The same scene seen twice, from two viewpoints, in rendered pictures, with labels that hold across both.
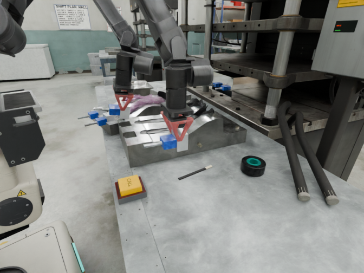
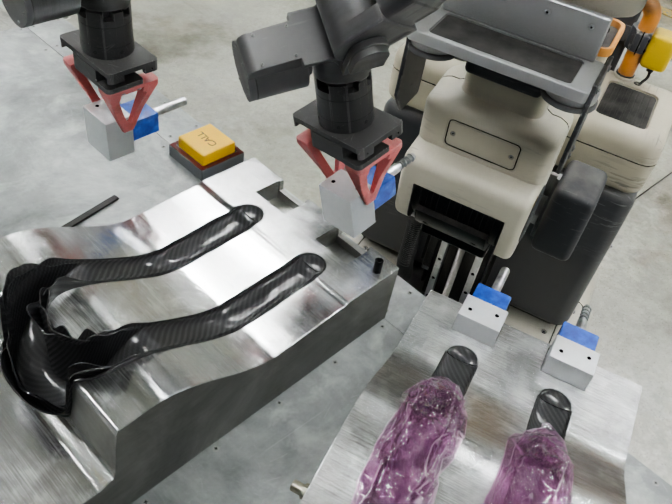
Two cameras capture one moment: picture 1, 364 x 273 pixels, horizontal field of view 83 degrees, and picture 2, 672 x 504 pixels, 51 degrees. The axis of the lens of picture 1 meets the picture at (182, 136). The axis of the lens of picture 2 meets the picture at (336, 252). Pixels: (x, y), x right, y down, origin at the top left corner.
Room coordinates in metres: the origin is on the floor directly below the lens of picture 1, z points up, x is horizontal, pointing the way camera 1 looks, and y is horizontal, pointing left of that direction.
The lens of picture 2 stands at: (1.31, -0.08, 1.46)
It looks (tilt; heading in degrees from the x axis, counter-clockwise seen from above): 44 degrees down; 150
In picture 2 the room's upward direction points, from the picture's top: 11 degrees clockwise
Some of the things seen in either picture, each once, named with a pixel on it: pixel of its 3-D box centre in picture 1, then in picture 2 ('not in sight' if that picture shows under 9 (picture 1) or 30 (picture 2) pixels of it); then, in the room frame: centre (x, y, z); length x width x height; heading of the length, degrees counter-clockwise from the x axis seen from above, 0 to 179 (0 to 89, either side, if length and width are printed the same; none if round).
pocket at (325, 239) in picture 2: (125, 128); (342, 254); (0.78, 0.24, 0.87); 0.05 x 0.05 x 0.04; 23
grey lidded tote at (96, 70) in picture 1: (101, 69); not in sight; (6.97, 2.65, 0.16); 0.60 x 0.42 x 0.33; 106
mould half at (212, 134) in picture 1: (181, 125); (153, 316); (0.82, 0.00, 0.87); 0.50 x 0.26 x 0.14; 113
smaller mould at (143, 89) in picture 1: (138, 90); not in sight; (1.55, 0.33, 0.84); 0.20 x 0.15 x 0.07; 113
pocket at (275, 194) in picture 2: (130, 138); (282, 207); (0.68, 0.19, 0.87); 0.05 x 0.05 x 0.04; 23
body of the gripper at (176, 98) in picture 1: (176, 99); (106, 31); (0.56, 0.02, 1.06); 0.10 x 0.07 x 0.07; 23
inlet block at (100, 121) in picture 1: (99, 121); (489, 302); (0.89, 0.39, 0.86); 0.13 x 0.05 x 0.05; 130
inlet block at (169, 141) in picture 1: (164, 142); (142, 116); (0.54, 0.05, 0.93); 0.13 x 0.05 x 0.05; 113
